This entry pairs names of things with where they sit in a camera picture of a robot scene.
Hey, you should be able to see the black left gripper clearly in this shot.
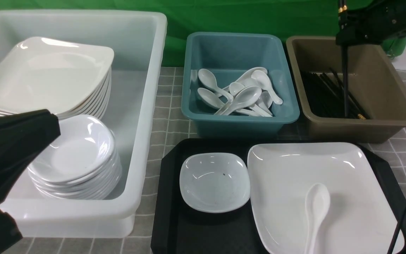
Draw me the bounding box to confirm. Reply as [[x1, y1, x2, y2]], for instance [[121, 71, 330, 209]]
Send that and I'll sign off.
[[0, 109, 61, 254]]

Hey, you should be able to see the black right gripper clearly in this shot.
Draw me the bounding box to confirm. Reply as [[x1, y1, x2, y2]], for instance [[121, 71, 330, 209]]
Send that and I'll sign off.
[[336, 0, 406, 46]]

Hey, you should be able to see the black chopstick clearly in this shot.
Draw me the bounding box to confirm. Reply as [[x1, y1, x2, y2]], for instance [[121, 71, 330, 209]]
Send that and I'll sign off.
[[340, 45, 349, 118]]

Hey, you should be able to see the white ceramic soup spoon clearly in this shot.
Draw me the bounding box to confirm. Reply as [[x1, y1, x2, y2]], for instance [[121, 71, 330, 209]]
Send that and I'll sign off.
[[304, 183, 331, 254]]

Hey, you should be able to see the white square rice plate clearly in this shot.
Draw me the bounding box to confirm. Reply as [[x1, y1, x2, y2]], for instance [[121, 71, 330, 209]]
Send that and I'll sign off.
[[247, 143, 397, 254]]

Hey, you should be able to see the small white square bowl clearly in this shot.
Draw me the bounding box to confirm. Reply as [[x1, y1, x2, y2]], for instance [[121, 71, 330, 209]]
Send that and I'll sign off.
[[179, 152, 250, 213]]

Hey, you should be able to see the brown plastic bin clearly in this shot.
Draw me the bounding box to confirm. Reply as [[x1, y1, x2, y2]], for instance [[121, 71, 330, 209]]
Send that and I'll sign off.
[[286, 36, 406, 143]]

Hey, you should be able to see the stack of white small bowls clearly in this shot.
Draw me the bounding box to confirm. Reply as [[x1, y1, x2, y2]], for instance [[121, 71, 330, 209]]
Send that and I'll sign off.
[[27, 115, 123, 200]]

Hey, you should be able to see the green backdrop cloth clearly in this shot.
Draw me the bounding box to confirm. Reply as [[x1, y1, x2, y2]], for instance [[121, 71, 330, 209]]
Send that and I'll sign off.
[[0, 0, 406, 67]]

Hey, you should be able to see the bundle of black chopsticks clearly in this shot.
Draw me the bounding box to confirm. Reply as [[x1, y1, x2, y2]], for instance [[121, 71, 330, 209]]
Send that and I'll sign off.
[[300, 68, 370, 120]]

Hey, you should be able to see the stack of cream square plates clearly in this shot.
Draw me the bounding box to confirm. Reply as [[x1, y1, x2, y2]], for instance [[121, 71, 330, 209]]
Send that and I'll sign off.
[[0, 37, 115, 120]]

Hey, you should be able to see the grey checked tablecloth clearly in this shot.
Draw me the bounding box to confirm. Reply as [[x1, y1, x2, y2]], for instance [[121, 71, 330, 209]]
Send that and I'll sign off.
[[5, 67, 406, 254]]

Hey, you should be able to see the pile of white soup spoons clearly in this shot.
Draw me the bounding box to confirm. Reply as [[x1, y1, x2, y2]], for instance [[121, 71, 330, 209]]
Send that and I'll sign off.
[[197, 67, 284, 117]]

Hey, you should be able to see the teal plastic bin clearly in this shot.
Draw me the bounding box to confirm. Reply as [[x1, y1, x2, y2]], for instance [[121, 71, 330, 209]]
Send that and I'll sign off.
[[182, 32, 300, 139]]

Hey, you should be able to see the large white plastic tub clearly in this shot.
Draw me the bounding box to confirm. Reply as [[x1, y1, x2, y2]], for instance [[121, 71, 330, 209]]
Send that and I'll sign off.
[[0, 10, 167, 238]]

